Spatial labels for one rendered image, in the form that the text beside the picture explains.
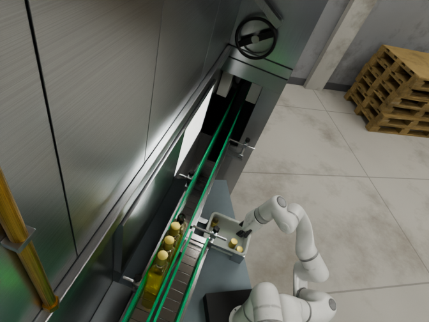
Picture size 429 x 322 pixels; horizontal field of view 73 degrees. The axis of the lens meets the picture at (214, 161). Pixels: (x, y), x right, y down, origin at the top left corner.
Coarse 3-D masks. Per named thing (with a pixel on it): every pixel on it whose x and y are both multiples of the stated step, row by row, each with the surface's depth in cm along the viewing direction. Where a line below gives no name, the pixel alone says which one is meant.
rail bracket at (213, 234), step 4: (192, 224) 127; (196, 228) 127; (200, 228) 127; (216, 228) 123; (204, 232) 127; (208, 232) 127; (212, 232) 126; (216, 232) 124; (212, 236) 126; (216, 236) 127; (220, 236) 127; (212, 240) 130; (224, 240) 127
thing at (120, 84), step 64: (0, 0) 24; (64, 0) 30; (128, 0) 42; (192, 0) 70; (0, 64) 26; (64, 64) 34; (128, 64) 50; (192, 64) 96; (0, 128) 29; (64, 128) 40; (128, 128) 63; (64, 192) 47; (128, 192) 79; (0, 256) 37; (64, 256) 57; (0, 320) 43; (64, 320) 73
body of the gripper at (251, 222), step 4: (256, 208) 125; (248, 212) 133; (252, 212) 128; (248, 216) 130; (252, 216) 125; (244, 220) 131; (248, 220) 126; (252, 220) 123; (256, 220) 122; (244, 224) 128; (248, 224) 124; (252, 224) 123; (256, 224) 122; (260, 224) 122; (244, 228) 126; (248, 228) 125; (252, 228) 124; (256, 228) 123; (252, 232) 126
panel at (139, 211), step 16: (192, 112) 121; (176, 144) 109; (192, 144) 156; (176, 160) 124; (160, 176) 104; (144, 192) 89; (160, 192) 118; (144, 208) 99; (128, 224) 86; (144, 224) 112; (128, 240) 95; (128, 256) 106
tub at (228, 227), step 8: (216, 216) 150; (224, 216) 149; (208, 224) 143; (224, 224) 152; (232, 224) 151; (224, 232) 151; (232, 232) 152; (216, 240) 147; (240, 240) 150; (248, 240) 143; (224, 248) 138
